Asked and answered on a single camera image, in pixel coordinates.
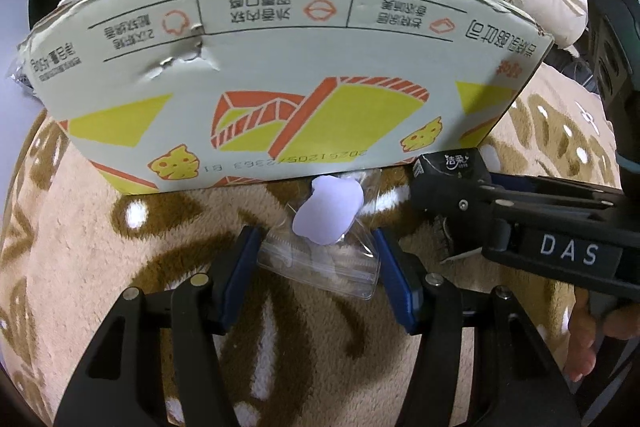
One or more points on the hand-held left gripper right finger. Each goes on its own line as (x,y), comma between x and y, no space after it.
(400,282)

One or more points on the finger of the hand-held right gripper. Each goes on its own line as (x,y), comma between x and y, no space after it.
(490,227)
(550,192)

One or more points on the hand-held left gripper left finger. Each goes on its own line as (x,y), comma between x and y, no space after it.
(240,272)

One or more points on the clear plastic bag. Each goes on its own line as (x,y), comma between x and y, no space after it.
(350,272)

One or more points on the black tissue packet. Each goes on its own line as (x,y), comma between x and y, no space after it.
(450,182)

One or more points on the lavender plush piece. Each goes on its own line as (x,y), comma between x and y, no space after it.
(327,212)

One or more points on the printed cardboard box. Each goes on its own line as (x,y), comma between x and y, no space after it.
(280,57)

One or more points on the person's right hand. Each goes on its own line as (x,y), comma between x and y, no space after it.
(580,332)

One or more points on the brown patterned blanket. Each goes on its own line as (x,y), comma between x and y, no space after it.
(125,267)

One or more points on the cream plush pillow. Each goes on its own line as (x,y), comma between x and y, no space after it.
(550,2)

